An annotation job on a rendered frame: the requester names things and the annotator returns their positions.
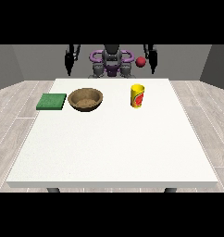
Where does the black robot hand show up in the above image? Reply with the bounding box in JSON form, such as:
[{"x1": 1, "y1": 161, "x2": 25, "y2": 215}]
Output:
[
  {"x1": 64, "y1": 44, "x2": 81, "y2": 77},
  {"x1": 143, "y1": 44, "x2": 159, "y2": 75}
]

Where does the brown wooden bowl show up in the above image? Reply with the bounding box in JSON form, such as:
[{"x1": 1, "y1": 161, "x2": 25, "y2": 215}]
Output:
[{"x1": 68, "y1": 87, "x2": 105, "y2": 112}]

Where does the small red ball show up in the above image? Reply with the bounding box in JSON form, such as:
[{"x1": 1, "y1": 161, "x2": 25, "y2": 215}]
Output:
[{"x1": 135, "y1": 56, "x2": 147, "y2": 68}]

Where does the yellow cup with melon print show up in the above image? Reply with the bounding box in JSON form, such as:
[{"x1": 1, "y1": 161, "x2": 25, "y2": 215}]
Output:
[{"x1": 130, "y1": 83, "x2": 145, "y2": 109}]

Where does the green square pad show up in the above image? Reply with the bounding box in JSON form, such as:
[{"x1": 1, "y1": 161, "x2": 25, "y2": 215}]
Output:
[{"x1": 35, "y1": 93, "x2": 68, "y2": 111}]

